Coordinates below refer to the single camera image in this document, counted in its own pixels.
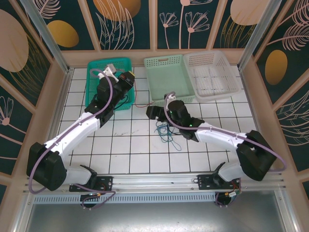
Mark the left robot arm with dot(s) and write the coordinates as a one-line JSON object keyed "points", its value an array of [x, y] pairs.
{"points": [[72, 131]]}

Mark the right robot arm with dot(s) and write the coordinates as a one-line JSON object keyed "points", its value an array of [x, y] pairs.
{"points": [[217, 139]]}

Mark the teal plastic basket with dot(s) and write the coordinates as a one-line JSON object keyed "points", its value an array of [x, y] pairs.
{"points": [[120, 62]]}

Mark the mint green plastic basket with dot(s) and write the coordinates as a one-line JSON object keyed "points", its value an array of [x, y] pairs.
{"points": [[169, 77]]}

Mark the white plastic basket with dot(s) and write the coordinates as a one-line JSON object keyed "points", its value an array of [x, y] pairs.
{"points": [[210, 82]]}

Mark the green circuit board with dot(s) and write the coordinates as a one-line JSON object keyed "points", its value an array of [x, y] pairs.
{"points": [[233, 194]]}

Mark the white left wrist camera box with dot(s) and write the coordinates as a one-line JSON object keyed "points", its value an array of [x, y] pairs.
{"points": [[109, 70]]}

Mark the aluminium mounting rail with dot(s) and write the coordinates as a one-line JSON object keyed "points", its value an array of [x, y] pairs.
{"points": [[154, 181]]}

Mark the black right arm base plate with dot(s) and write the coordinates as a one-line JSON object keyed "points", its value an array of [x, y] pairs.
{"points": [[204, 182]]}

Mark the aluminium frame post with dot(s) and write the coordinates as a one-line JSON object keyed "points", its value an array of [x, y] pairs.
{"points": [[48, 36], [260, 31]]}

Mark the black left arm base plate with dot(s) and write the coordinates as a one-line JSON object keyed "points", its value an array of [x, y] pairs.
{"points": [[106, 181]]}

